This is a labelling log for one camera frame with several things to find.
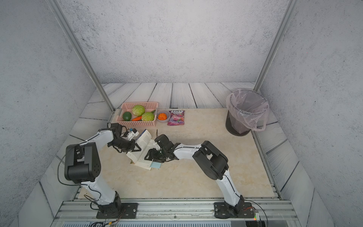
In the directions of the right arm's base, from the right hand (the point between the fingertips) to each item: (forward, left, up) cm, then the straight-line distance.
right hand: (147, 160), depth 86 cm
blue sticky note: (-2, -5, -3) cm, 6 cm away
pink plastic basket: (+47, +26, -1) cm, 54 cm away
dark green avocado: (+37, +24, -1) cm, 44 cm away
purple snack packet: (+37, -15, -3) cm, 40 cm away
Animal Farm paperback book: (+2, +7, -1) cm, 7 cm away
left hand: (+8, +6, 0) cm, 10 cm away
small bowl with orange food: (+35, -5, +1) cm, 35 cm away
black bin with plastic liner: (+34, -67, +8) cm, 75 cm away
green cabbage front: (+34, +5, +2) cm, 34 cm away
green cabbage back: (+40, +15, +2) cm, 43 cm away
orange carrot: (+35, +15, -2) cm, 38 cm away
